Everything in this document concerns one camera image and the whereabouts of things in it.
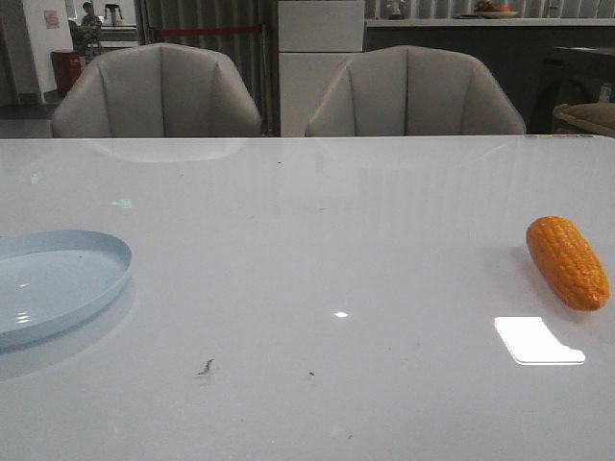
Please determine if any orange toy corn cob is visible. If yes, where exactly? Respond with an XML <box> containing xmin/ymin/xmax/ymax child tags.
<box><xmin>526</xmin><ymin>216</ymin><xmax>610</xmax><ymax>311</ymax></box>

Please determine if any light blue round plate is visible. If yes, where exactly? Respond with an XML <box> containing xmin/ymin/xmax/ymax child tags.
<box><xmin>1</xmin><ymin>230</ymin><xmax>133</xmax><ymax>350</ymax></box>

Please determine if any right beige leather chair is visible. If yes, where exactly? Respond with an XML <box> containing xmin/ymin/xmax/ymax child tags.
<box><xmin>305</xmin><ymin>45</ymin><xmax>526</xmax><ymax>137</ymax></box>

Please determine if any beige leather chair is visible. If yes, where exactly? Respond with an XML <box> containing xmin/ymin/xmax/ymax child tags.
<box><xmin>305</xmin><ymin>45</ymin><xmax>526</xmax><ymax>137</ymax></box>
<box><xmin>51</xmin><ymin>43</ymin><xmax>261</xmax><ymax>138</ymax></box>

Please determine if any white cabinet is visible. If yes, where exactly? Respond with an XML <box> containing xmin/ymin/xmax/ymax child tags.
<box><xmin>278</xmin><ymin>1</ymin><xmax>364</xmax><ymax>137</ymax></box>

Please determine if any left beige leather chair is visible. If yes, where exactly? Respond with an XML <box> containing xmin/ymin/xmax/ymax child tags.
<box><xmin>51</xmin><ymin>43</ymin><xmax>261</xmax><ymax>138</ymax></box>

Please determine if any red barrier belt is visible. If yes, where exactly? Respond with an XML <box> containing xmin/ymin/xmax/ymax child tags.
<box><xmin>151</xmin><ymin>24</ymin><xmax>263</xmax><ymax>37</ymax></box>

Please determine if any dark counter with white top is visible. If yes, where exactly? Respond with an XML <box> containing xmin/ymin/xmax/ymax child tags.
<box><xmin>363</xmin><ymin>18</ymin><xmax>614</xmax><ymax>128</ymax></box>

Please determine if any fruit bowl on counter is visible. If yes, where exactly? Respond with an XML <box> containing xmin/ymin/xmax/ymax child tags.
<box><xmin>474</xmin><ymin>0</ymin><xmax>518</xmax><ymax>19</ymax></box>

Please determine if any red bin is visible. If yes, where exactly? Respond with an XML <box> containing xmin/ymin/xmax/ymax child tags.
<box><xmin>51</xmin><ymin>50</ymin><xmax>82</xmax><ymax>97</ymax></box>

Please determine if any person in background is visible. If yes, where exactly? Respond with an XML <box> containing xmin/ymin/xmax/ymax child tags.
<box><xmin>77</xmin><ymin>1</ymin><xmax>102</xmax><ymax>54</ymax></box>

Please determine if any dark washing machine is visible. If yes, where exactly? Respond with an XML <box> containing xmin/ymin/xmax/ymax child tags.
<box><xmin>528</xmin><ymin>46</ymin><xmax>614</xmax><ymax>133</ymax></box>

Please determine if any tan cushion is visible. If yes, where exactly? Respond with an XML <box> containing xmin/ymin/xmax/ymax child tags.
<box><xmin>553</xmin><ymin>103</ymin><xmax>614</xmax><ymax>137</ymax></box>

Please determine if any pink wall poster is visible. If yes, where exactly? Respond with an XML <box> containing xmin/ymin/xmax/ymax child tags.
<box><xmin>43</xmin><ymin>10</ymin><xmax>60</xmax><ymax>29</ymax></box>

